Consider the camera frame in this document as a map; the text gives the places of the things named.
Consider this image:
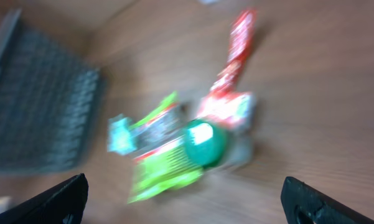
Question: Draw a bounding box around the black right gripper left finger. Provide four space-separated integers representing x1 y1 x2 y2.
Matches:
0 173 89 224

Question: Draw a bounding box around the red Nescafe coffee stick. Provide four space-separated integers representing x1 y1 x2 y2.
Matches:
210 9 257 93

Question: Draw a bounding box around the grey plastic mesh basket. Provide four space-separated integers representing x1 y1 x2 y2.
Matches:
0 9 105 175

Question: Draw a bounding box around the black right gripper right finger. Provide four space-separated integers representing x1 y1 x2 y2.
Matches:
281 176 374 224

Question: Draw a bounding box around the green lid jar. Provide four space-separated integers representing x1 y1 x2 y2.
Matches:
183 119 255 170

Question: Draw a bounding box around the green clear snack bag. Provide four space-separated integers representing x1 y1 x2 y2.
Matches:
128 91 203 203

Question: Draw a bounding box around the small red sauce sachet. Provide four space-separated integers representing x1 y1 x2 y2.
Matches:
196 91 256 132

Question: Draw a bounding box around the light blue small packet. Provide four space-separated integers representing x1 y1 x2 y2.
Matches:
107 114 137 156

